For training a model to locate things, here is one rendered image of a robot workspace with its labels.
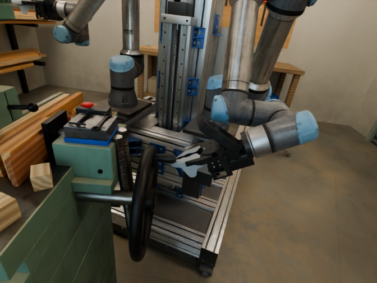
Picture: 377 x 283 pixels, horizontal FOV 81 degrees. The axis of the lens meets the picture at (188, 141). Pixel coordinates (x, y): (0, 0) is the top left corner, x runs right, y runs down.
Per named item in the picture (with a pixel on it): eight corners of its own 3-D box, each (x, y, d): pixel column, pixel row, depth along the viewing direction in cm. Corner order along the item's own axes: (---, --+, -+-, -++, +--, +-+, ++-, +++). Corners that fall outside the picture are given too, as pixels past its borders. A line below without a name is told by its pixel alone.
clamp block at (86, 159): (113, 181, 54) (110, 150, 49) (56, 176, 53) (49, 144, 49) (128, 150, 67) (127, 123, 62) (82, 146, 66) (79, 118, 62)
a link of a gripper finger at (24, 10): (13, 14, 105) (36, 15, 109) (8, 0, 101) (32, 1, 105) (13, 13, 107) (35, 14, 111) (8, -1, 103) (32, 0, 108)
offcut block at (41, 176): (34, 178, 47) (30, 165, 45) (52, 175, 49) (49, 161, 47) (33, 192, 44) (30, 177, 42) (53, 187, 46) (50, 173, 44)
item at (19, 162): (18, 186, 45) (10, 161, 42) (12, 186, 45) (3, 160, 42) (73, 134, 66) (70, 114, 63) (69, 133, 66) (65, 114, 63)
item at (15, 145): (18, 180, 46) (9, 151, 43) (9, 179, 46) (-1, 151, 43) (62, 140, 62) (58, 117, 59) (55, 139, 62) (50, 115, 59)
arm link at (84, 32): (67, 45, 111) (63, 21, 106) (79, 44, 121) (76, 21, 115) (82, 47, 110) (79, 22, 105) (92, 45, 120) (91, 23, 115)
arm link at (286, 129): (308, 129, 57) (323, 145, 50) (266, 142, 60) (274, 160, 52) (302, 102, 54) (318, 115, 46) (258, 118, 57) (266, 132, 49)
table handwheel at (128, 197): (156, 224, 74) (141, 294, 45) (96, 219, 73) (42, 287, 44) (164, 140, 71) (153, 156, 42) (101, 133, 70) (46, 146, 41)
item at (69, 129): (108, 146, 51) (106, 124, 48) (59, 141, 50) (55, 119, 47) (123, 123, 62) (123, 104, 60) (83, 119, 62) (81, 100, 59)
